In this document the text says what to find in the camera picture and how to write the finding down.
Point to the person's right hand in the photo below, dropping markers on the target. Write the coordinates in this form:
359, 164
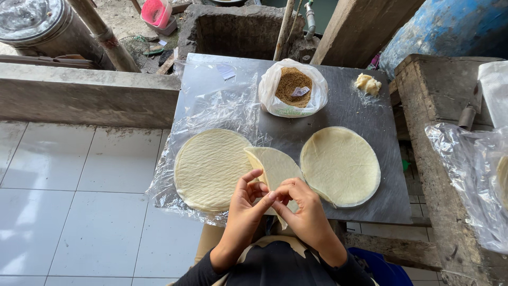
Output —
309, 222

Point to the person's left hand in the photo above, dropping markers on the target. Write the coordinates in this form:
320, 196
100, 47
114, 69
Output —
238, 222

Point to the pale dough wrapper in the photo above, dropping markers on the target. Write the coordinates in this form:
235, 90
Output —
276, 165

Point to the person's black shirt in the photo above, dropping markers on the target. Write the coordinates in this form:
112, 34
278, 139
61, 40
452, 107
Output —
277, 266

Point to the stack of ridged round wrappers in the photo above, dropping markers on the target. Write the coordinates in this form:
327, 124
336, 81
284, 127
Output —
210, 169

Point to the smooth round dough wrapper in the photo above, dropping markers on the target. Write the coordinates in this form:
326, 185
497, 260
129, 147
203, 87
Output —
341, 167

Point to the blue plastic stool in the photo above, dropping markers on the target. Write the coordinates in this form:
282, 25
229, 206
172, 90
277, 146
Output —
381, 270

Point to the worn wooden beam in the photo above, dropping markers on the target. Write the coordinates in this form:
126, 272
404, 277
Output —
393, 248

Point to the small green object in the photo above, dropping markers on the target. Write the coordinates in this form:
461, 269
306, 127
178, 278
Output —
405, 165

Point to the clear crinkled plastic sheet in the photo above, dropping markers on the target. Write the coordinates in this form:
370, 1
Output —
206, 103

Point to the white plastic bag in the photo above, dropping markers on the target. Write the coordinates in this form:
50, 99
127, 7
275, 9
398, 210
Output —
270, 95

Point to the small white paper label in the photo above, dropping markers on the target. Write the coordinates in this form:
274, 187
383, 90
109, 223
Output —
300, 91

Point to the brown crumbly filling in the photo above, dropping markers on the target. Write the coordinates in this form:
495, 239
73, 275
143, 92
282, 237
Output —
287, 83

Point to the pale yellow butter lump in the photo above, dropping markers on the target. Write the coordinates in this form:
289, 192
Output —
367, 83

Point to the large clear plastic bag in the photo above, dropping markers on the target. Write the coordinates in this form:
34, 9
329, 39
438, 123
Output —
472, 178

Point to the weathered concrete block bench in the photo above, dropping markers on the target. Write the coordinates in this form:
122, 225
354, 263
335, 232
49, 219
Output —
432, 99

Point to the rough concrete basin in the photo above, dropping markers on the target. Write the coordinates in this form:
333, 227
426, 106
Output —
234, 33

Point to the small metal cylinder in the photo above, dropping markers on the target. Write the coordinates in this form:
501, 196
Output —
466, 117

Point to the thin wooden stick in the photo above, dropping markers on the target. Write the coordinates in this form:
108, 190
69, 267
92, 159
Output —
283, 30

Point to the wide wooden plank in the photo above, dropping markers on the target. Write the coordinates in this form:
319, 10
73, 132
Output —
357, 30

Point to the grey water pipe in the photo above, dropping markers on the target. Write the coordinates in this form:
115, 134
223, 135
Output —
310, 20

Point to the concrete ledge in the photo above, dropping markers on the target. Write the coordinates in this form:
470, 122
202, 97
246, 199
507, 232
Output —
79, 95

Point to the grey plastic tray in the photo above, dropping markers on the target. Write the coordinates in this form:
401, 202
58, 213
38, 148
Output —
168, 27

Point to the pink plastic container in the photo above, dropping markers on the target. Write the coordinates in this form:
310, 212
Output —
155, 12

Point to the thick bamboo pole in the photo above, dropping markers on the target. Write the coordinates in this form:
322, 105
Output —
107, 37

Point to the white plastic sheet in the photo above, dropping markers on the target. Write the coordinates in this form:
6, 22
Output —
496, 91

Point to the blue plastic barrel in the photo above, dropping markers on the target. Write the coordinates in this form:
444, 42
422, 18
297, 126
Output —
444, 31

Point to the flat wooden boards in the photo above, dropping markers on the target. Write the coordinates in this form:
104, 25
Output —
51, 61

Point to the large metal drum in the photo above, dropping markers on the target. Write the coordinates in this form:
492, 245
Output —
43, 27

